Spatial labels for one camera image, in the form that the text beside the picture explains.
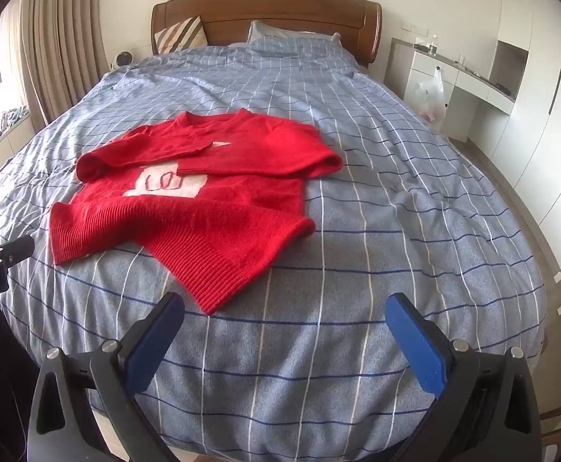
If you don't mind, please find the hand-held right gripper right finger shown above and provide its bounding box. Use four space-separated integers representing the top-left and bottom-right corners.
385 291 544 462

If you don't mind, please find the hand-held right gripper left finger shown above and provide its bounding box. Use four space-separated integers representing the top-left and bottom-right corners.
27 291 186 462

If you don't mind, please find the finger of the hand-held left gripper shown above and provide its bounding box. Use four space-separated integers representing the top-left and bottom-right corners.
0 237 37 271

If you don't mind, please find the red knitted sweater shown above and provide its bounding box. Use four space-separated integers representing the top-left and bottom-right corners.
49 108 344 317

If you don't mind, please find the white window bench cabinet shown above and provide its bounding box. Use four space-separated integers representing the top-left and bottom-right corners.
0 106 38 188

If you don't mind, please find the blue checked duvet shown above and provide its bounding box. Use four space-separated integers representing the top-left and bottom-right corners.
0 33 548 462

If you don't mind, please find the pile of clutter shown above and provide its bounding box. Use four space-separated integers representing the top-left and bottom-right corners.
0 106 31 147

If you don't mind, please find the beige curtain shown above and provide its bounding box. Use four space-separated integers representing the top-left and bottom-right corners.
0 0 110 128

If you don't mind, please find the white wardrobe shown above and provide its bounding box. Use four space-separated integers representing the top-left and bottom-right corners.
470 0 561 280

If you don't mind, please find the white plastic bag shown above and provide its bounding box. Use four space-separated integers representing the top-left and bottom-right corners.
414 66 447 123

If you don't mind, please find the striped cushion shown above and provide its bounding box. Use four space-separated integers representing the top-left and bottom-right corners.
154 15 209 55

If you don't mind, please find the white bedside table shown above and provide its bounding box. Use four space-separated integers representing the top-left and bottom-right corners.
384 37 517 142

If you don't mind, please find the blue checked pillow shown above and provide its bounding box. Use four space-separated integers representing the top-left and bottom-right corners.
247 20 341 46

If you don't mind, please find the wooden headboard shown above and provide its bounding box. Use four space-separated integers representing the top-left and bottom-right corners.
151 0 383 69

